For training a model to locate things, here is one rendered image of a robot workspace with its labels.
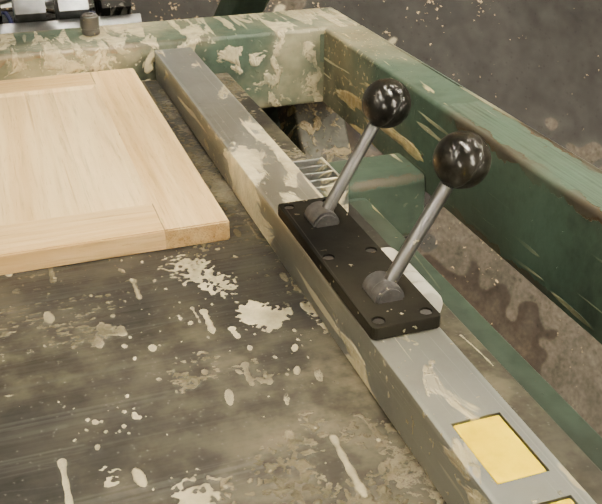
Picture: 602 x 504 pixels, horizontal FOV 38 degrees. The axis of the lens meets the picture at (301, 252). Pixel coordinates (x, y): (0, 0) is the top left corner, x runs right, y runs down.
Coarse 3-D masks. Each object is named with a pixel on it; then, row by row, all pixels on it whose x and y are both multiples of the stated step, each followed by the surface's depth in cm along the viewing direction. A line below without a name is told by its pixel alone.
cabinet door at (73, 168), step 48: (0, 96) 108; (48, 96) 108; (96, 96) 108; (144, 96) 107; (0, 144) 94; (48, 144) 94; (96, 144) 94; (144, 144) 93; (0, 192) 83; (48, 192) 83; (96, 192) 83; (144, 192) 83; (192, 192) 83; (0, 240) 74; (48, 240) 74; (96, 240) 74; (144, 240) 75; (192, 240) 77
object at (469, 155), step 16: (448, 144) 57; (464, 144) 56; (480, 144) 56; (448, 160) 56; (464, 160) 56; (480, 160) 56; (448, 176) 57; (464, 176) 56; (480, 176) 57; (448, 192) 58; (432, 208) 58; (416, 224) 59; (416, 240) 59; (400, 256) 59; (384, 272) 61; (400, 272) 60; (368, 288) 60; (384, 288) 59; (400, 288) 60
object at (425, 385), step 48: (192, 96) 101; (240, 144) 88; (240, 192) 84; (288, 192) 77; (288, 240) 71; (336, 336) 64; (432, 336) 58; (384, 384) 56; (432, 384) 53; (480, 384) 53; (432, 432) 50; (528, 432) 49; (432, 480) 51; (480, 480) 46; (528, 480) 46
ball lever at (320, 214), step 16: (384, 80) 67; (368, 96) 67; (384, 96) 66; (400, 96) 66; (368, 112) 67; (384, 112) 66; (400, 112) 66; (368, 128) 68; (368, 144) 68; (352, 160) 69; (352, 176) 69; (336, 192) 69; (320, 208) 70; (320, 224) 69; (336, 224) 70
